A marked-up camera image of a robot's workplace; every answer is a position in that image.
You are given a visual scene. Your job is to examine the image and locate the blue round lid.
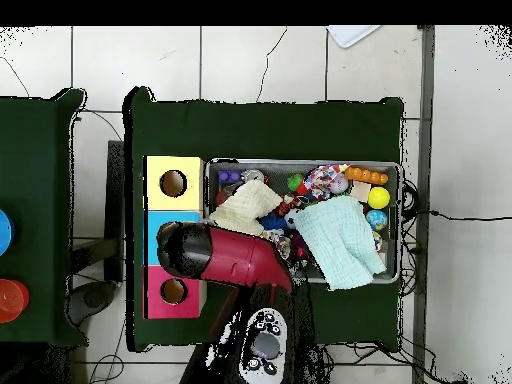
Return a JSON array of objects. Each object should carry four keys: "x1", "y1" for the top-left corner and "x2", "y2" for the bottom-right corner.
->
[{"x1": 0, "y1": 209, "x2": 16, "y2": 257}]

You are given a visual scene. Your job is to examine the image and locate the yellow tennis ball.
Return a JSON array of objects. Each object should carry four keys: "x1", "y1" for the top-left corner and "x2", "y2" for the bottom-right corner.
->
[{"x1": 366, "y1": 186, "x2": 391, "y2": 210}]

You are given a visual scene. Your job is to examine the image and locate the large colourful spotted cloth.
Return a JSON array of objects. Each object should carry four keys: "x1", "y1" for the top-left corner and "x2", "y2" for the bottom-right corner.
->
[{"x1": 302, "y1": 162, "x2": 351, "y2": 201}]

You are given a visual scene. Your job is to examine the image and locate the blue globe ball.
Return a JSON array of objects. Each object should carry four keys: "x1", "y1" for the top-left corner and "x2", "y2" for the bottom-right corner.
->
[{"x1": 365, "y1": 209, "x2": 388, "y2": 232}]

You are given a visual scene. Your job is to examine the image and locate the dark green side table cloth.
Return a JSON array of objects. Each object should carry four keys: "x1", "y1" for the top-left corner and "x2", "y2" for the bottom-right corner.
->
[{"x1": 0, "y1": 88, "x2": 88, "y2": 347}]

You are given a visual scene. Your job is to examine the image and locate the small soccer ball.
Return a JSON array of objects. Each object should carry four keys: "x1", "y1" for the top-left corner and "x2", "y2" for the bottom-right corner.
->
[{"x1": 284, "y1": 207, "x2": 302, "y2": 229}]

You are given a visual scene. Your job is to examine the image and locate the mint green waffle cloth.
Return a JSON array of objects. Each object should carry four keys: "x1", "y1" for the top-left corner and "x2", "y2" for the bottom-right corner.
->
[{"x1": 293, "y1": 195, "x2": 387, "y2": 291}]

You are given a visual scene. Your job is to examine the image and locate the cream waffle cloth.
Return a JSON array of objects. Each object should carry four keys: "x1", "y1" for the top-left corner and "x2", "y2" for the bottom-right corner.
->
[{"x1": 207, "y1": 179, "x2": 284, "y2": 237}]

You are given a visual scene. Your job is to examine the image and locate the orange plastic toy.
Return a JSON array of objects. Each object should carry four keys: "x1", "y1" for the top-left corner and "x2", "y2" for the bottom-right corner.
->
[{"x1": 343, "y1": 166, "x2": 389, "y2": 186}]

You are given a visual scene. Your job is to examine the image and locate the black metal stand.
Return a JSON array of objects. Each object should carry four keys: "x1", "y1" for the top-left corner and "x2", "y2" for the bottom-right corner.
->
[{"x1": 69, "y1": 139, "x2": 125, "y2": 281}]

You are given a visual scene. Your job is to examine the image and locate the white tray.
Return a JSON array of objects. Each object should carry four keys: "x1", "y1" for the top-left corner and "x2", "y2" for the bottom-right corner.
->
[{"x1": 326, "y1": 25, "x2": 381, "y2": 49}]

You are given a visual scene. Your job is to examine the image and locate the wooden box with three holes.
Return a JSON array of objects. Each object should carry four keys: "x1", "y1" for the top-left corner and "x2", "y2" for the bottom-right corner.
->
[{"x1": 142, "y1": 155, "x2": 208, "y2": 320}]

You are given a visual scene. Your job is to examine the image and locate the orange tiger plush toy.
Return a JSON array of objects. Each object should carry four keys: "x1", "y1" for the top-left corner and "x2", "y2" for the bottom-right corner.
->
[{"x1": 277, "y1": 195, "x2": 303, "y2": 215}]

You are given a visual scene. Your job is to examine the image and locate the silver wire mesh bin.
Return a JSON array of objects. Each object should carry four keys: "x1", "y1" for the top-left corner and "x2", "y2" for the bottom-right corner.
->
[{"x1": 204, "y1": 158, "x2": 402, "y2": 286}]

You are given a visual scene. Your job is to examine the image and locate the thin black floor cable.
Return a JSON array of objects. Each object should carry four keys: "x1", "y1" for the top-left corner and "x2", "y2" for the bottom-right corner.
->
[{"x1": 429, "y1": 209, "x2": 512, "y2": 222}]

